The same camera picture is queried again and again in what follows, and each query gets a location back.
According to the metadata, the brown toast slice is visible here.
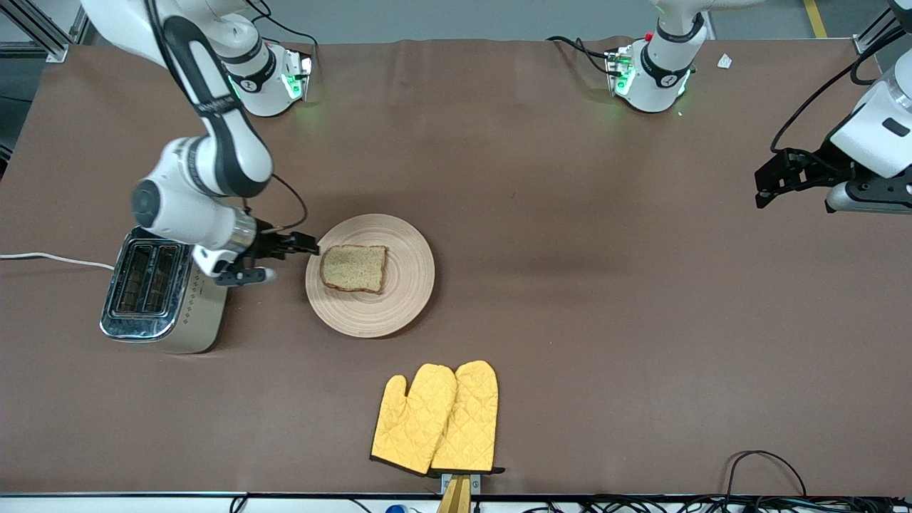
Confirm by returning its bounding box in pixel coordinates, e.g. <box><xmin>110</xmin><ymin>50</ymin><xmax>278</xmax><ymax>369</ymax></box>
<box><xmin>320</xmin><ymin>245</ymin><xmax>388</xmax><ymax>294</ymax></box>

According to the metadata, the round wooden plate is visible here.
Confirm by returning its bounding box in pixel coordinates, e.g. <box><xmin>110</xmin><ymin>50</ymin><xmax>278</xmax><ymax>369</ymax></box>
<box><xmin>306</xmin><ymin>214</ymin><xmax>435</xmax><ymax>338</ymax></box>

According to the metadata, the chrome and cream toaster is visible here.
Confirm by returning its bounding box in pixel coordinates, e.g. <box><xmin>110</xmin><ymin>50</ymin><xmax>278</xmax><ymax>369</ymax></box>
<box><xmin>100</xmin><ymin>227</ymin><xmax>230</xmax><ymax>355</ymax></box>

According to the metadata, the yellow quilted oven mitt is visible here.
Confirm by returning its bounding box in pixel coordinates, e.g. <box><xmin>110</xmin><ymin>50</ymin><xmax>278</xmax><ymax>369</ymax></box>
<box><xmin>370</xmin><ymin>363</ymin><xmax>457</xmax><ymax>477</ymax></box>
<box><xmin>430</xmin><ymin>360</ymin><xmax>507</xmax><ymax>475</ymax></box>

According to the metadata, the brown table cover mat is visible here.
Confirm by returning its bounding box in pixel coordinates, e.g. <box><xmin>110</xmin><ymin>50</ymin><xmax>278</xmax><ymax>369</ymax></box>
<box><xmin>0</xmin><ymin>37</ymin><xmax>912</xmax><ymax>496</ymax></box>

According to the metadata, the wooden stick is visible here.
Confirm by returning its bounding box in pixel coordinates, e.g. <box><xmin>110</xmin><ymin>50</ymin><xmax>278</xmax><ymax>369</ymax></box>
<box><xmin>436</xmin><ymin>476</ymin><xmax>472</xmax><ymax>513</ymax></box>

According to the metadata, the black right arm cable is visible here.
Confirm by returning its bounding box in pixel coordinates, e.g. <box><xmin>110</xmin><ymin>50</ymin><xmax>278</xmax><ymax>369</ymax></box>
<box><xmin>242</xmin><ymin>173</ymin><xmax>309</xmax><ymax>236</ymax></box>

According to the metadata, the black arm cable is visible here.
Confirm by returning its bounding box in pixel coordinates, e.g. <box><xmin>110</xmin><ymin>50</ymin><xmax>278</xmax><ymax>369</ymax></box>
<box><xmin>242</xmin><ymin>173</ymin><xmax>309</xmax><ymax>236</ymax></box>
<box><xmin>769</xmin><ymin>28</ymin><xmax>912</xmax><ymax>154</ymax></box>

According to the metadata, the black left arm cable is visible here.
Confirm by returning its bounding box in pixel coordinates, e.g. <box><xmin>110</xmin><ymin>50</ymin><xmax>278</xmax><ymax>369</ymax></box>
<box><xmin>769</xmin><ymin>28</ymin><xmax>912</xmax><ymax>154</ymax></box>

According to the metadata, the aluminium frame profile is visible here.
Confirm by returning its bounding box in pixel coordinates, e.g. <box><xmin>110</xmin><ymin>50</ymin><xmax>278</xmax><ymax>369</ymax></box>
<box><xmin>851</xmin><ymin>11</ymin><xmax>912</xmax><ymax>54</ymax></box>
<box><xmin>0</xmin><ymin>0</ymin><xmax>90</xmax><ymax>63</ymax></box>

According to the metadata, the black right base cable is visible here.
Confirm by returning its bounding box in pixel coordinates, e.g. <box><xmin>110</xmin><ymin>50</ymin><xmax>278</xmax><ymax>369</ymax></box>
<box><xmin>246</xmin><ymin>0</ymin><xmax>319</xmax><ymax>76</ymax></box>

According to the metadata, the black base cable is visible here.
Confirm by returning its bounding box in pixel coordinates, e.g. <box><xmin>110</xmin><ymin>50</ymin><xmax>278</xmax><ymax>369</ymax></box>
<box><xmin>246</xmin><ymin>0</ymin><xmax>319</xmax><ymax>76</ymax></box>
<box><xmin>547</xmin><ymin>36</ymin><xmax>615</xmax><ymax>76</ymax></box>

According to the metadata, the white toaster power cable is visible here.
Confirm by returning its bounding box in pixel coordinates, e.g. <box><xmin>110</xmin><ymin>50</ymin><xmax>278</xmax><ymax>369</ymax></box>
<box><xmin>0</xmin><ymin>252</ymin><xmax>116</xmax><ymax>271</ymax></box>

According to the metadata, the black left base cable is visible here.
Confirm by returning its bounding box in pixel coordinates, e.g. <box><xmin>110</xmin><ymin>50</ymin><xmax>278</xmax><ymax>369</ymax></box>
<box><xmin>547</xmin><ymin>36</ymin><xmax>615</xmax><ymax>76</ymax></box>

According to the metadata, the black looped cable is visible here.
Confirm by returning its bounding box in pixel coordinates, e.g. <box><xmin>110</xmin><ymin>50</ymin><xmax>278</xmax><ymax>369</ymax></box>
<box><xmin>725</xmin><ymin>450</ymin><xmax>808</xmax><ymax>499</ymax></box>

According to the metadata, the black cable bundle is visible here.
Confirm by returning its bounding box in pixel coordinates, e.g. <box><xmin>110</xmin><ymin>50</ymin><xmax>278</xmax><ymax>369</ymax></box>
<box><xmin>527</xmin><ymin>497</ymin><xmax>912</xmax><ymax>513</ymax></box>

